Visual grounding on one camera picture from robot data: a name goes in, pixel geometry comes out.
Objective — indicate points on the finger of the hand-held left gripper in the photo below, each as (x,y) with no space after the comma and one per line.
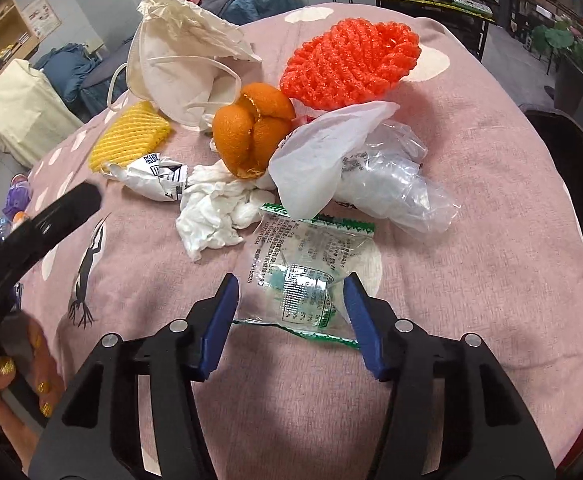
(66,205)

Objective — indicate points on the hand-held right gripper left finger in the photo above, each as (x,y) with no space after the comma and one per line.
(219,327)

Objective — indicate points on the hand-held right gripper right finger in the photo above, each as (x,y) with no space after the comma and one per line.
(364,327)

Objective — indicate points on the clear green-edged plastic packet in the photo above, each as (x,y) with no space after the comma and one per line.
(301,255)

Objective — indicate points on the person's left hand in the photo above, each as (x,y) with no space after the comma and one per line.
(41,360)

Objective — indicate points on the purple bottle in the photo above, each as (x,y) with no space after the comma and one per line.
(19,195)

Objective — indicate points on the small orange-capped bottle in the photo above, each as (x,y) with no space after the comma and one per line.
(14,222)

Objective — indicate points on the crumpled white printed wrapper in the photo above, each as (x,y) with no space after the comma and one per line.
(146,180)

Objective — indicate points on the yellow foam fruit net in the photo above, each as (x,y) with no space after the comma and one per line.
(131,135)

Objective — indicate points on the cream fabric cover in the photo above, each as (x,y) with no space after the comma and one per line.
(26,110)

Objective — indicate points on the crumpled white tissue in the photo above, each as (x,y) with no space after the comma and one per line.
(206,215)

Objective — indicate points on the pink spotted blanket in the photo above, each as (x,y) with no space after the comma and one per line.
(471,260)

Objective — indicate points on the clear plastic bag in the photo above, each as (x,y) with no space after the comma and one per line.
(396,180)

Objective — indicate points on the white plastic bag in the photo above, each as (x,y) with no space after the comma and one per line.
(316,160)

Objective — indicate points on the wooden shelf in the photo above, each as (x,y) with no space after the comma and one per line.
(1,35)

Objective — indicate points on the orange peel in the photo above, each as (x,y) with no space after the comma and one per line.
(241,130)

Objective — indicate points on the red cloth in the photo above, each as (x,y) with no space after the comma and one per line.
(200,0)

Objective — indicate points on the orange foam fruit net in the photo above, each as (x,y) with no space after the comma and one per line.
(346,65)

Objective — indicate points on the black chair back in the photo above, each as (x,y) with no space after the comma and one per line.
(571,160)

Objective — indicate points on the black metal rack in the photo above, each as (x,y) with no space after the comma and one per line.
(482,35)

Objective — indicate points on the green potted plant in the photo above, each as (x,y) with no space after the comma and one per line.
(556,35)

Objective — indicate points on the wall poster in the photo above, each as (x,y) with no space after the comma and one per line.
(44,15)

